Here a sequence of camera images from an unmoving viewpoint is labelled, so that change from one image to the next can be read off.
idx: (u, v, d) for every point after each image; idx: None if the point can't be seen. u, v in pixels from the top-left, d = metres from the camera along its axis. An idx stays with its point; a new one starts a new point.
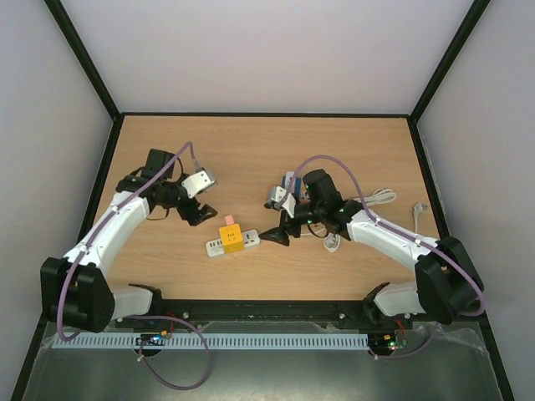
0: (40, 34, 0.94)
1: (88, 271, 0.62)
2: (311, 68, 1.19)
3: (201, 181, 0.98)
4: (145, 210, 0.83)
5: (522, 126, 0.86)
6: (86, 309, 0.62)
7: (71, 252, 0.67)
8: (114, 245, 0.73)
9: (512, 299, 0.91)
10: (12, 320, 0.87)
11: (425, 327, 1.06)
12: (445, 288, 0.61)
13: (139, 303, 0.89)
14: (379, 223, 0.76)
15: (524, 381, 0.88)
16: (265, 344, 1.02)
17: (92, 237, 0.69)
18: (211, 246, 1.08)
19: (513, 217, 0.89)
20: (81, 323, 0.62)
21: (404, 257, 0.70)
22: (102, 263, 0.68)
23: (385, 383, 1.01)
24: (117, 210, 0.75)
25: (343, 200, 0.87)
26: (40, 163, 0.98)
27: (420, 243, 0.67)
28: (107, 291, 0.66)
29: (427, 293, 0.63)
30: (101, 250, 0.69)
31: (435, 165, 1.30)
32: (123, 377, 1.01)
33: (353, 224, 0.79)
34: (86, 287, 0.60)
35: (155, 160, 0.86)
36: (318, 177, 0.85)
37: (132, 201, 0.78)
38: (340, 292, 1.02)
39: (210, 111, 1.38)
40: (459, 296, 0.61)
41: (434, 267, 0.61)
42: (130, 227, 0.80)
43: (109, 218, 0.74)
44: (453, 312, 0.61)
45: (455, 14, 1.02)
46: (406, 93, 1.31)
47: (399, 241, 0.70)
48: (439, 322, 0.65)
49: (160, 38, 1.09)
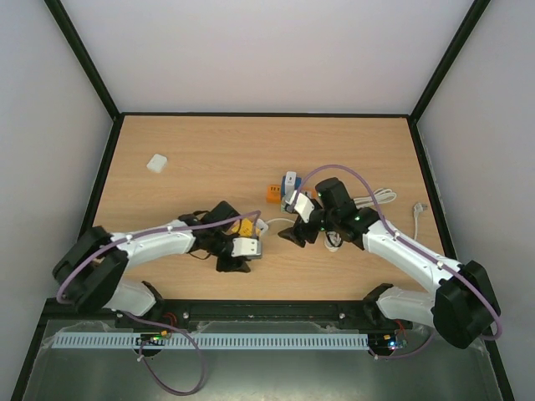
0: (40, 34, 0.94)
1: (118, 254, 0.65)
2: (311, 69, 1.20)
3: (249, 248, 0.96)
4: (187, 245, 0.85)
5: (522, 126, 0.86)
6: (89, 286, 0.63)
7: (118, 235, 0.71)
8: (149, 255, 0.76)
9: (511, 298, 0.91)
10: (12, 321, 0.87)
11: (425, 327, 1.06)
12: (465, 313, 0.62)
13: (140, 303, 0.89)
14: (399, 238, 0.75)
15: (523, 381, 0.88)
16: (264, 344, 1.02)
17: (140, 234, 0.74)
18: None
19: (514, 217, 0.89)
20: (75, 297, 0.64)
21: (423, 278, 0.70)
22: (131, 260, 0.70)
23: (385, 383, 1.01)
24: (170, 230, 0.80)
25: (355, 208, 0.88)
26: (39, 162, 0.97)
27: (441, 266, 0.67)
28: (115, 285, 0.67)
29: (445, 316, 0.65)
30: (138, 248, 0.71)
31: (435, 164, 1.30)
32: (123, 377, 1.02)
33: (370, 235, 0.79)
34: (105, 269, 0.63)
35: (221, 211, 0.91)
36: (332, 184, 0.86)
37: (183, 232, 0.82)
38: (340, 292, 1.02)
39: (209, 111, 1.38)
40: (476, 321, 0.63)
41: (456, 293, 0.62)
42: (165, 254, 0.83)
43: (160, 232, 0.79)
44: (468, 336, 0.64)
45: (455, 14, 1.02)
46: (406, 93, 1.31)
47: (420, 260, 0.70)
48: (452, 342, 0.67)
49: (160, 38, 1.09)
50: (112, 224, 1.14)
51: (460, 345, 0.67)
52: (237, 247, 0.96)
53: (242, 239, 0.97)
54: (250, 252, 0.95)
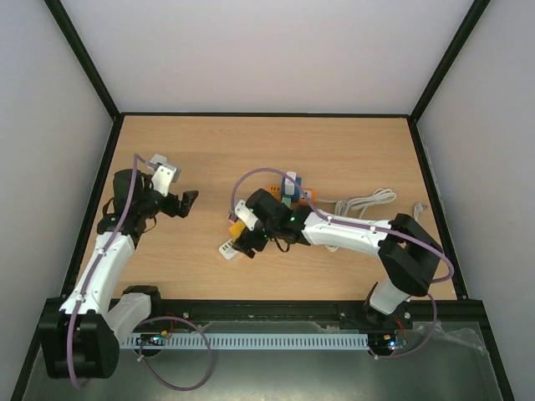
0: (40, 31, 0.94)
1: (90, 317, 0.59)
2: (313, 68, 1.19)
3: (165, 176, 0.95)
4: (132, 244, 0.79)
5: (522, 125, 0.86)
6: (96, 356, 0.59)
7: (68, 303, 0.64)
8: (109, 287, 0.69)
9: (511, 298, 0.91)
10: (12, 321, 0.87)
11: (425, 327, 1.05)
12: (411, 264, 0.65)
13: (139, 312, 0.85)
14: (333, 220, 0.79)
15: (523, 382, 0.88)
16: (264, 344, 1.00)
17: (85, 283, 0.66)
18: (223, 247, 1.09)
19: (513, 216, 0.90)
20: (92, 371, 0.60)
21: (364, 247, 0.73)
22: (100, 308, 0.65)
23: (386, 383, 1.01)
24: (104, 251, 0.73)
25: (288, 210, 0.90)
26: (40, 161, 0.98)
27: (375, 230, 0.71)
28: (111, 335, 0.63)
29: (397, 275, 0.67)
30: (97, 294, 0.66)
31: (435, 164, 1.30)
32: (123, 378, 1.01)
33: (308, 230, 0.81)
34: (91, 338, 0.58)
35: (122, 187, 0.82)
36: (258, 196, 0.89)
37: (117, 240, 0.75)
38: (340, 292, 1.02)
39: (210, 111, 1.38)
40: (424, 266, 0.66)
41: (395, 249, 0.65)
42: (122, 268, 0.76)
43: (96, 261, 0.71)
44: (424, 283, 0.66)
45: (455, 14, 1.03)
46: (405, 93, 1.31)
47: (357, 232, 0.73)
48: (415, 295, 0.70)
49: (160, 38, 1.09)
50: None
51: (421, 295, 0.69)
52: (158, 183, 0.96)
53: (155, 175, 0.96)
54: (171, 175, 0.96)
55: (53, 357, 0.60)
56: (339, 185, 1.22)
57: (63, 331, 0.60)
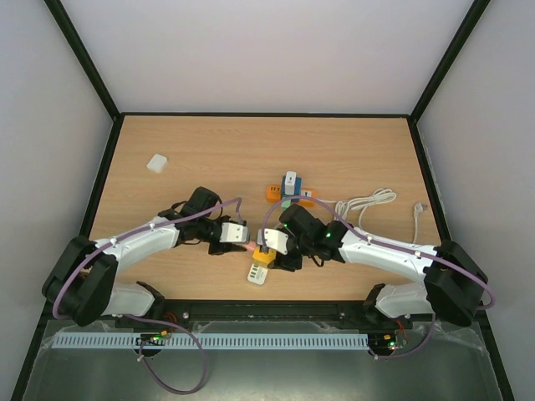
0: (38, 28, 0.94)
1: (106, 259, 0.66)
2: (313, 68, 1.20)
3: (233, 236, 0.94)
4: (172, 240, 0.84)
5: (522, 123, 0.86)
6: (86, 294, 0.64)
7: (102, 240, 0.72)
8: (134, 255, 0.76)
9: (511, 296, 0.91)
10: (12, 320, 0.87)
11: (425, 327, 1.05)
12: (458, 293, 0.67)
13: (137, 303, 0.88)
14: (372, 241, 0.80)
15: (523, 380, 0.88)
16: (265, 344, 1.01)
17: (126, 236, 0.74)
18: (251, 275, 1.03)
19: (512, 215, 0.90)
20: (73, 307, 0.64)
21: (406, 271, 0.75)
22: (120, 261, 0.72)
23: (385, 383, 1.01)
24: (154, 227, 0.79)
25: (321, 225, 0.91)
26: (41, 158, 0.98)
27: (420, 255, 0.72)
28: (109, 290, 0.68)
29: (442, 302, 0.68)
30: (126, 249, 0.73)
31: (435, 164, 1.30)
32: (124, 378, 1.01)
33: (346, 248, 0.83)
34: (96, 274, 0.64)
35: (197, 200, 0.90)
36: (292, 210, 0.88)
37: (167, 227, 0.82)
38: (340, 292, 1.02)
39: (210, 111, 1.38)
40: (469, 296, 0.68)
41: (442, 277, 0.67)
42: (155, 250, 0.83)
43: (142, 230, 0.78)
44: (468, 312, 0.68)
45: (456, 13, 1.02)
46: (406, 93, 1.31)
47: (399, 256, 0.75)
48: (457, 322, 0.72)
49: (160, 36, 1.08)
50: (111, 224, 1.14)
51: (463, 322, 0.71)
52: (224, 233, 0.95)
53: (228, 224, 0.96)
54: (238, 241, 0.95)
55: (58, 275, 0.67)
56: (339, 185, 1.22)
57: (81, 258, 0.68)
